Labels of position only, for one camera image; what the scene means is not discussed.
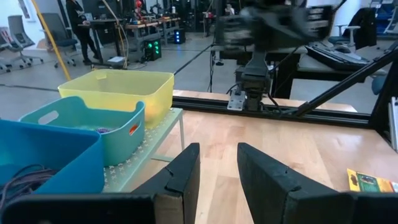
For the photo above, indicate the black aluminium table frame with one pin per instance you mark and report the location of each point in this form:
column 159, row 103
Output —
column 202, row 104

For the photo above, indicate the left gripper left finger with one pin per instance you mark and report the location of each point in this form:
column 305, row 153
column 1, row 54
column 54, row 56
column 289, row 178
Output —
column 183, row 174

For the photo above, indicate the white floor box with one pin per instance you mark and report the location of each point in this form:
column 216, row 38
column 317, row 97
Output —
column 116, row 60

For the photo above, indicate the blue office chair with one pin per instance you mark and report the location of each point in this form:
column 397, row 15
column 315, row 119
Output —
column 377, row 84
column 388, row 15

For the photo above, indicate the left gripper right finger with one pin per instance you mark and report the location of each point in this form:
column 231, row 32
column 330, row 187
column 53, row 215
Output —
column 273, row 193

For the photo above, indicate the computer tower green lights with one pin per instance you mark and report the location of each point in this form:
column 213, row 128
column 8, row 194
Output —
column 152, row 49

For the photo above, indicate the black keyboard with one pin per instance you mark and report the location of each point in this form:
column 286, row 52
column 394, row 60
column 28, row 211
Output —
column 335, row 59

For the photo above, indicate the dark office chair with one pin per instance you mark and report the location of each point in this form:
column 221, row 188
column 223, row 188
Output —
column 59, row 31

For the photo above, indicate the wooden workshop desk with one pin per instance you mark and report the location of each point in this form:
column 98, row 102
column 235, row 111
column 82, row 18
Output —
column 146, row 26

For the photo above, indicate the silver mounting plate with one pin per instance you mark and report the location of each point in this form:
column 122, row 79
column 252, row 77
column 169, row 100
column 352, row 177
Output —
column 236, row 102

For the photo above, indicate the blue plastic bin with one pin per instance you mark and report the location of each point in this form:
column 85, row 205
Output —
column 62, row 155

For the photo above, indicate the computer tower blue lights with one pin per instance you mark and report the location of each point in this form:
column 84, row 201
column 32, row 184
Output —
column 179, row 36

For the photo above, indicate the person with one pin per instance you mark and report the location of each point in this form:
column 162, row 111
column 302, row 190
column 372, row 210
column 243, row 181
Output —
column 229, row 10
column 81, row 31

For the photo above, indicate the grey office chair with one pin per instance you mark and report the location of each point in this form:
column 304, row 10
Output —
column 18, row 34

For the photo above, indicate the yellow plastic bin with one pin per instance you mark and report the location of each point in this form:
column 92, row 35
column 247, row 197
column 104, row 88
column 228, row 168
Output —
column 124, row 93

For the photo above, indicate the yellow Crayola crayon box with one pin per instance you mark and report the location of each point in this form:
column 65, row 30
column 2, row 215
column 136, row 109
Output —
column 155, row 110
column 370, row 183

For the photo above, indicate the teal plastic bin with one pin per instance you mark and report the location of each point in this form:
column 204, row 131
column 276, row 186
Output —
column 121, row 146

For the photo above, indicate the chair with black jacket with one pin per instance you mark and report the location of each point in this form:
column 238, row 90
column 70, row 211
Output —
column 363, row 25

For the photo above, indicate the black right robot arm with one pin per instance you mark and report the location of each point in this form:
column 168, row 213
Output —
column 255, row 77

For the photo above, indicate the grey computer mouse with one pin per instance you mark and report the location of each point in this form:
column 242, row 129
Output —
column 342, row 49

